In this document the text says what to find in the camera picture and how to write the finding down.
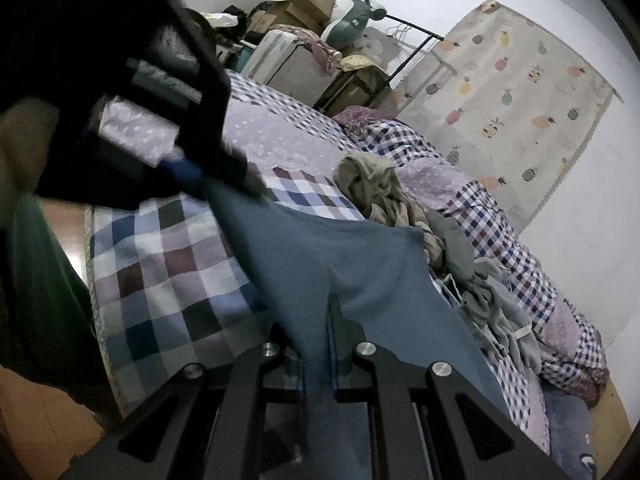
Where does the black bag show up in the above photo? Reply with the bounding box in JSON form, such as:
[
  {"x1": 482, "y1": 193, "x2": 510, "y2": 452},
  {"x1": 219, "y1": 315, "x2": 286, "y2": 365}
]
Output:
[{"x1": 219, "y1": 5, "x2": 252, "y2": 45}]

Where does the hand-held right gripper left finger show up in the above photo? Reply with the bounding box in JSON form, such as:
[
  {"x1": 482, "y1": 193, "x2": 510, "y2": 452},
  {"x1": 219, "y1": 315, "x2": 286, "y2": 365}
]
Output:
[{"x1": 60, "y1": 324, "x2": 303, "y2": 480}]

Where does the checkered pillow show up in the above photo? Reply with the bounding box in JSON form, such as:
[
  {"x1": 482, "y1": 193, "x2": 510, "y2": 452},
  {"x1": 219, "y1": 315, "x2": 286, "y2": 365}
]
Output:
[{"x1": 332, "y1": 105, "x2": 611, "y2": 408}]

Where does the checked bed sheet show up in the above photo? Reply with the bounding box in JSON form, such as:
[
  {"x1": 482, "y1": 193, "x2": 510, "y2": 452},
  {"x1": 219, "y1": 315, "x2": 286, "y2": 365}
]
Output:
[{"x1": 85, "y1": 70, "x2": 551, "y2": 456}]

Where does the light grey garment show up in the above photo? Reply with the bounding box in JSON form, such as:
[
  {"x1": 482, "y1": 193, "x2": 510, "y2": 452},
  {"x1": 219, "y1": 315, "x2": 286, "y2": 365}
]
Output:
[{"x1": 440, "y1": 260, "x2": 543, "y2": 376}]

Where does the yellow cloth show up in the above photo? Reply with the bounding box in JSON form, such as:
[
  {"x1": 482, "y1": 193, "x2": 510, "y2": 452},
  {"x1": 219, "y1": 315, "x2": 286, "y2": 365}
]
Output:
[{"x1": 340, "y1": 52, "x2": 387, "y2": 75}]

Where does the blue cartoon print pillow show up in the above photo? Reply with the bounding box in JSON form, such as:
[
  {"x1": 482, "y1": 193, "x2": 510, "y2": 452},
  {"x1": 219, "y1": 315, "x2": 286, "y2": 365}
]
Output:
[{"x1": 542, "y1": 380, "x2": 601, "y2": 480}]

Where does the black clothes rack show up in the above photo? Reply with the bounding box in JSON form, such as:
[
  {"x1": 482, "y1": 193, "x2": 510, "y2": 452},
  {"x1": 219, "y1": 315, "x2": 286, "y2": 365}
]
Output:
[{"x1": 385, "y1": 12, "x2": 446, "y2": 86}]

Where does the person's green shirt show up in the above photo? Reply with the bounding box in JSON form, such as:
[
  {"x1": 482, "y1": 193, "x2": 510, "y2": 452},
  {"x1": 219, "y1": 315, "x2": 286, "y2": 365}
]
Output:
[{"x1": 0, "y1": 192, "x2": 118, "y2": 413}]

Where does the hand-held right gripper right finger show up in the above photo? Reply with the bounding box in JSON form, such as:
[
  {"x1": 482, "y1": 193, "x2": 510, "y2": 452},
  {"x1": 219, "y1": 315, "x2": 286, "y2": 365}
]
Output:
[{"x1": 327, "y1": 294, "x2": 571, "y2": 480}]

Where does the green plush toy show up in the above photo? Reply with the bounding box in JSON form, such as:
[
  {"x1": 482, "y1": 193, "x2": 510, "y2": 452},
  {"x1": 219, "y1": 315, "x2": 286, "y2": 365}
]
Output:
[{"x1": 320, "y1": 0, "x2": 391, "y2": 53}]

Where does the dark green shirt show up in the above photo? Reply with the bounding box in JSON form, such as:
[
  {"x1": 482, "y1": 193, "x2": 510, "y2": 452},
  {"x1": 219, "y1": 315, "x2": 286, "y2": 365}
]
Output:
[{"x1": 425, "y1": 210, "x2": 501, "y2": 311}]

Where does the wooden headboard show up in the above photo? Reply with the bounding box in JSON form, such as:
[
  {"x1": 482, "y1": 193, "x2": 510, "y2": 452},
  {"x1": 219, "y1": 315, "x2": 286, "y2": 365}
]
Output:
[{"x1": 590, "y1": 375, "x2": 637, "y2": 456}]

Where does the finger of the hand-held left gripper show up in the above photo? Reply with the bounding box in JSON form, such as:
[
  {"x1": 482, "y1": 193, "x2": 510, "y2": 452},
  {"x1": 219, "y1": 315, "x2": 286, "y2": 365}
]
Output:
[
  {"x1": 160, "y1": 0, "x2": 266, "y2": 197},
  {"x1": 40, "y1": 105, "x2": 207, "y2": 211}
]

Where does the teal fleece sweater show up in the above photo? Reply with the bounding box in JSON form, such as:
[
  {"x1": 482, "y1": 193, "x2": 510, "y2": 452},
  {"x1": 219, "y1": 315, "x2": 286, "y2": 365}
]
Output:
[{"x1": 205, "y1": 180, "x2": 501, "y2": 480}]

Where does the khaki garment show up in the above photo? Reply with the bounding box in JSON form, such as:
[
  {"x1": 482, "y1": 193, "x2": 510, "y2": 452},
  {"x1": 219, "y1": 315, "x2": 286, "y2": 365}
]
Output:
[{"x1": 332, "y1": 150, "x2": 446, "y2": 271}]

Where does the white ribbed suitcase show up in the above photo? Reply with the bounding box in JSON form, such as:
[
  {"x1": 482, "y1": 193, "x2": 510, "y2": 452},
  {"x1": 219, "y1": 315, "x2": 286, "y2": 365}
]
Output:
[{"x1": 247, "y1": 30, "x2": 346, "y2": 107}]

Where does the person's left forearm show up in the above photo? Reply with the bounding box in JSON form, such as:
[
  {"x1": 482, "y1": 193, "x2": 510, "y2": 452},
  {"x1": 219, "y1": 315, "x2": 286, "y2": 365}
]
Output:
[{"x1": 0, "y1": 105, "x2": 58, "y2": 197}]

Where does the pineapple print curtain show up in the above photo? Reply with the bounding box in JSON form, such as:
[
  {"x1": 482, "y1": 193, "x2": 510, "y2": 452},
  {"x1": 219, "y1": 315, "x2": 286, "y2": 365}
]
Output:
[{"x1": 395, "y1": 0, "x2": 618, "y2": 231}]

